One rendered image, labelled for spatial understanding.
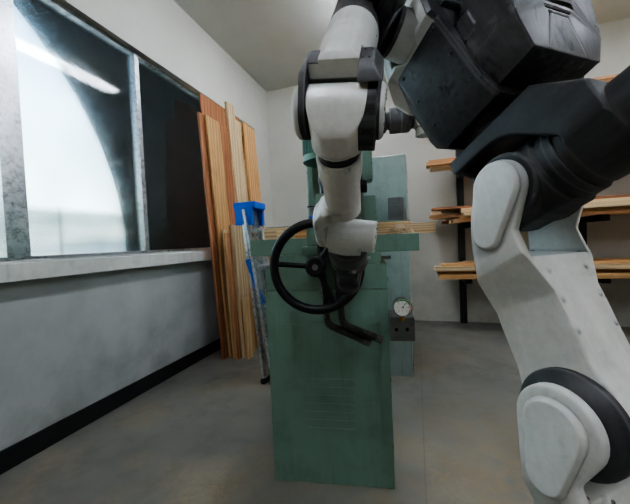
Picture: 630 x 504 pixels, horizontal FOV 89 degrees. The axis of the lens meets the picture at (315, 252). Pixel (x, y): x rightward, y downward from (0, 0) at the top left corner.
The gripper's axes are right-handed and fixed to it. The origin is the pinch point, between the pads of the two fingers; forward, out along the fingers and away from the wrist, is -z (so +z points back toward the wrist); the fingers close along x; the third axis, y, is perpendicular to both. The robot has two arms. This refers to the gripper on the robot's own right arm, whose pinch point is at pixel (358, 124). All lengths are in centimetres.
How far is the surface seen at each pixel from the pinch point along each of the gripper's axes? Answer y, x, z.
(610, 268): 166, -63, 187
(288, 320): 45, 54, -28
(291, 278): 34, 43, -26
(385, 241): 25.7, 34.9, 7.8
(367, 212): 38.9, 3.6, 2.2
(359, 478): 85, 95, -4
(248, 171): 104, -143, -108
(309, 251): 20, 43, -17
